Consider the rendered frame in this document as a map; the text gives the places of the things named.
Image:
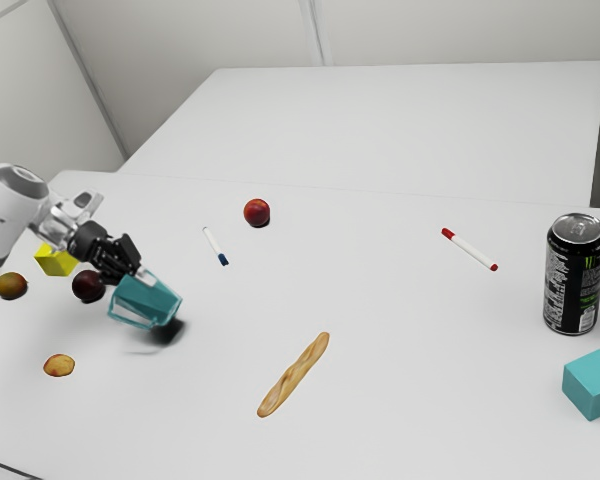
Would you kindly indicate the teal faceted mug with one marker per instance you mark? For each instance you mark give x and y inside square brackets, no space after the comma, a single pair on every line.
[145,303]

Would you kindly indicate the dark red plum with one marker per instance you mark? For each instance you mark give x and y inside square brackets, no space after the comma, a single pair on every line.
[86,286]

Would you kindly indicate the black drink can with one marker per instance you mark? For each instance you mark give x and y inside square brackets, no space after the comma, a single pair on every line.
[575,275]

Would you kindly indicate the yellow block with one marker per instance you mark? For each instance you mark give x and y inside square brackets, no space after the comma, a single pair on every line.
[55,260]

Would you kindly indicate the white marker blue cap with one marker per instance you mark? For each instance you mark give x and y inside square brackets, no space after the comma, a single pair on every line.
[215,245]

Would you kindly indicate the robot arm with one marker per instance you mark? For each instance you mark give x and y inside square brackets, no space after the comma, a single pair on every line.
[10,210]

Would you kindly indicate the baguette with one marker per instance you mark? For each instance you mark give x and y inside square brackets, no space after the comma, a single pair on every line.
[294,375]

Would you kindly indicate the white marker red cap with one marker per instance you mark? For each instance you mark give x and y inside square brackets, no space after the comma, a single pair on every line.
[469,249]

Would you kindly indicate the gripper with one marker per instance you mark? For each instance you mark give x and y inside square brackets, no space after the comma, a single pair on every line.
[91,243]

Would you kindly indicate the red apple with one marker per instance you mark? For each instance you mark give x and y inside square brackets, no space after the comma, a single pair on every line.
[256,212]

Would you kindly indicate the teal block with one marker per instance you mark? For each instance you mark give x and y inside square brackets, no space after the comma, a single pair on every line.
[592,384]

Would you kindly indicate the green red mango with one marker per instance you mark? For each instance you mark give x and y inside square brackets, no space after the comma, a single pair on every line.
[10,285]

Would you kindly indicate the yellow red peach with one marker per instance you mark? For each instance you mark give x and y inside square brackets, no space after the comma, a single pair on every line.
[59,365]

